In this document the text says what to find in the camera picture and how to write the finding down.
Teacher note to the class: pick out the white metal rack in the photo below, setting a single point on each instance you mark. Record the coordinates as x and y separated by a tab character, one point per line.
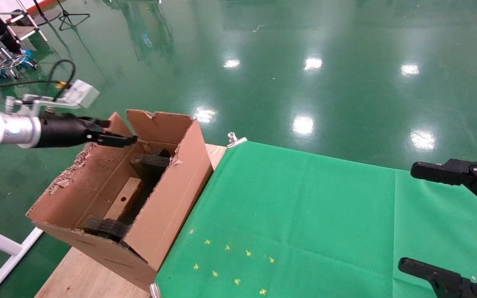
22	32

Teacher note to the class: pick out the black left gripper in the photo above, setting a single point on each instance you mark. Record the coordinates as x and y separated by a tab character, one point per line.
64	130

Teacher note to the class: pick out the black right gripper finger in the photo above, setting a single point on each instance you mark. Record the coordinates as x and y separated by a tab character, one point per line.
445	283
437	173

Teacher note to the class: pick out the brown cardboard box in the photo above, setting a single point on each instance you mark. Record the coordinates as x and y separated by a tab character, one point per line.
124	198

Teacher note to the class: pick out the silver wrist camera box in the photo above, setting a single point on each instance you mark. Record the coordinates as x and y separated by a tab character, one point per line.
82	93

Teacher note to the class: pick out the silver camera bracket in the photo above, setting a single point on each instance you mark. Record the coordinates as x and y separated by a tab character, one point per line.
35	99

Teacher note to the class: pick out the chrome wheeled stool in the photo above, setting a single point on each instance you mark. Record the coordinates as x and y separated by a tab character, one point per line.
13	62

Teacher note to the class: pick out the green table cloth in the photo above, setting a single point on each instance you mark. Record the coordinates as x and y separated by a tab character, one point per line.
304	215

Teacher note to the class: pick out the black round base stand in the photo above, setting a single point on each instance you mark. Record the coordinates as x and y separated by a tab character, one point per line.
48	17

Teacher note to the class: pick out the large open brown carton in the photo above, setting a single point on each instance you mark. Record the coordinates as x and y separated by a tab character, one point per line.
172	207

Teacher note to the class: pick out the black tripod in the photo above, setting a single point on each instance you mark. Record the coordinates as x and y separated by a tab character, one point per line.
68	15

